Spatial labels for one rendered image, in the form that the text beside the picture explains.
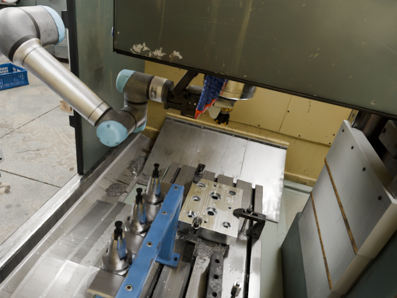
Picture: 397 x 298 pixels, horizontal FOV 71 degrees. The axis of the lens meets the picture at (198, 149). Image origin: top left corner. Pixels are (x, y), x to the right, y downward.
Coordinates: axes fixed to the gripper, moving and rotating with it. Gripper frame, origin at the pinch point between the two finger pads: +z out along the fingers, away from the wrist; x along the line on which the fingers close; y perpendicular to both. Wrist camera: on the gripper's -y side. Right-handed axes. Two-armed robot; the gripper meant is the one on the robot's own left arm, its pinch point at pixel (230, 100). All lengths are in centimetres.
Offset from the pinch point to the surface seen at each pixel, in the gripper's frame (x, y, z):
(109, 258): 46, 23, -15
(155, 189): 23.3, 21.1, -13.1
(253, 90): 4.3, -6.0, 5.4
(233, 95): 7.5, -4.4, 0.7
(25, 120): -174, 147, -236
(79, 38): -25, -1, -65
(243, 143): -96, 63, 12
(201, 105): 19.0, -4.0, -5.6
